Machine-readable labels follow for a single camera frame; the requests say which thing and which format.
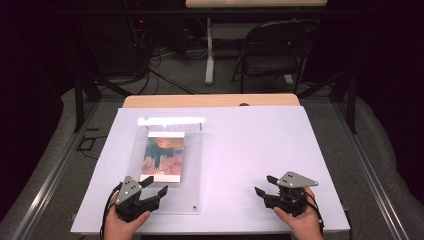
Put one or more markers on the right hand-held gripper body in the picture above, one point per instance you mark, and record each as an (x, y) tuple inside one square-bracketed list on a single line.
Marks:
[(293, 200)]

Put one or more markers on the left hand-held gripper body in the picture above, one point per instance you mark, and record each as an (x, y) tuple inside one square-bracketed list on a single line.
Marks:
[(128, 191)]

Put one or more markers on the orange and teal painting print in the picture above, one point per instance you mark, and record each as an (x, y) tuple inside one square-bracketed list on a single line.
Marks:
[(163, 156)]

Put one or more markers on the clear acrylic photo frame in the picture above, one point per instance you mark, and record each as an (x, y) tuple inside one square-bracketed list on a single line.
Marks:
[(193, 166)]

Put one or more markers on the person's right hand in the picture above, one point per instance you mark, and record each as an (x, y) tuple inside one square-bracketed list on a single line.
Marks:
[(305, 225)]

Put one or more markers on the person's left hand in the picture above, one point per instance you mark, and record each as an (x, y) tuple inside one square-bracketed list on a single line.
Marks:
[(120, 228)]

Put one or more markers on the white table sheet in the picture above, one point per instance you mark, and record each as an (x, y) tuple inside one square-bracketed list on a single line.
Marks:
[(250, 150)]

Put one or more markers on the black metal stand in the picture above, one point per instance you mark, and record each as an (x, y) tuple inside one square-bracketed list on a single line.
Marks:
[(79, 103), (350, 103)]

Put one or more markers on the wooden table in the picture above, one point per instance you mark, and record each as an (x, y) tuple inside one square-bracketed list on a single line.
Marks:
[(206, 100)]

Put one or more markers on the black folding chair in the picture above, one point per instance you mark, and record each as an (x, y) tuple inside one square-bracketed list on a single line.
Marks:
[(276, 63)]

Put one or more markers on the black equipment rack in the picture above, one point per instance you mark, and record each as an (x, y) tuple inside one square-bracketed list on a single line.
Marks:
[(113, 46)]

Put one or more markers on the white desk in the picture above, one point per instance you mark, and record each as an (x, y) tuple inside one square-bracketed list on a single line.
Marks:
[(209, 50)]

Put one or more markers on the aluminium rail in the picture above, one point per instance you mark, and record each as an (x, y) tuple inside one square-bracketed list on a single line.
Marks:
[(376, 190), (43, 200)]

